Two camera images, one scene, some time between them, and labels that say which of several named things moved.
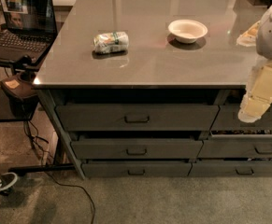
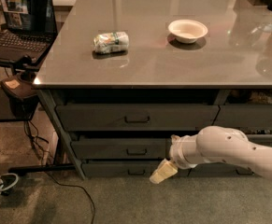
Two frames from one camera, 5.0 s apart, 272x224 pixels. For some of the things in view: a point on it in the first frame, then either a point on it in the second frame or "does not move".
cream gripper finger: x=252 y=108 → x=164 y=171
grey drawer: x=135 y=118 does not move
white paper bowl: x=187 y=30 does not move
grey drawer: x=135 y=148 does not move
